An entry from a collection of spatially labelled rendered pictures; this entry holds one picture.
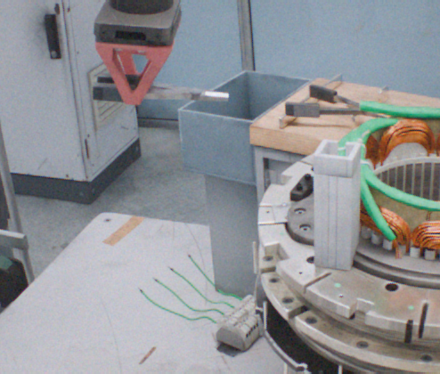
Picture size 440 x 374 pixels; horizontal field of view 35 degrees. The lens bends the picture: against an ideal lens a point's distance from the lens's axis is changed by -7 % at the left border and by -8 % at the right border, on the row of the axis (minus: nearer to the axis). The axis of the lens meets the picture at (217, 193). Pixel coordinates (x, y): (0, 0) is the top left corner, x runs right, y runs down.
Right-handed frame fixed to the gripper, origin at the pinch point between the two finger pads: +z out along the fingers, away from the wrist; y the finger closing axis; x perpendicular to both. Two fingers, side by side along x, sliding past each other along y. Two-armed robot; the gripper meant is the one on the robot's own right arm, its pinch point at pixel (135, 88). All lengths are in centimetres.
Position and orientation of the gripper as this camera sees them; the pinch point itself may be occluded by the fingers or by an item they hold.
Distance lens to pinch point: 67.7
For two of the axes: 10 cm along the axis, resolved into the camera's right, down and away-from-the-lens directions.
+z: -1.0, 7.8, 6.2
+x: 9.9, 1.2, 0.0
